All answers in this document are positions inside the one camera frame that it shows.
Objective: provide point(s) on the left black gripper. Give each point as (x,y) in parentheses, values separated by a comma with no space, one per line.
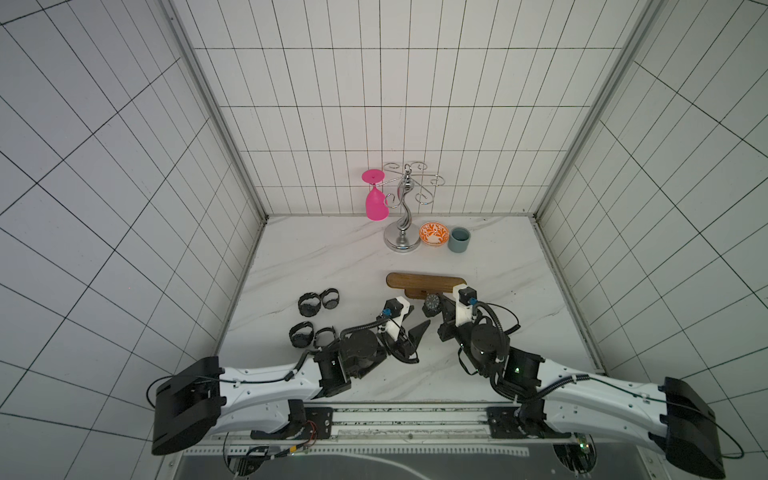
(417,333)

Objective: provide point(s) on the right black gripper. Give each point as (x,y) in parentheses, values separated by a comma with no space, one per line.
(447,319)

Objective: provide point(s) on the brown wooden watch stand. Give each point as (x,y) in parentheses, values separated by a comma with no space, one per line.
(419,286)

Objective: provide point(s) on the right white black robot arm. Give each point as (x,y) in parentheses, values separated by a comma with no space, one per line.
(554,400)

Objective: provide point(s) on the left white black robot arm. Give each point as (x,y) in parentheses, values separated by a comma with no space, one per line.
(207,398)

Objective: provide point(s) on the black wrist watch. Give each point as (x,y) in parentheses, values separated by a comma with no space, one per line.
(324,337)
(330,298)
(302,335)
(309,304)

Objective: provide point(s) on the grey-green ceramic cup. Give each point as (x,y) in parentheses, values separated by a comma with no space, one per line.
(459,240)

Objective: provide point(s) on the orange patterned small bowl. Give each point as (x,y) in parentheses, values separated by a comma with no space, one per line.
(434,234)

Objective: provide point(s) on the silver metal glass rack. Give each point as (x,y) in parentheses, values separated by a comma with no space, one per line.
(415,181)

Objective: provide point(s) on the pink plastic wine glass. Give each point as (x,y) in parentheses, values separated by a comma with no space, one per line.
(375,203)

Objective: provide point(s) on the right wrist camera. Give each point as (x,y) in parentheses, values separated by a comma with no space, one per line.
(465,297)

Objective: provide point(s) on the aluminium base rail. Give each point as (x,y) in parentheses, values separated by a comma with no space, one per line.
(408,423)

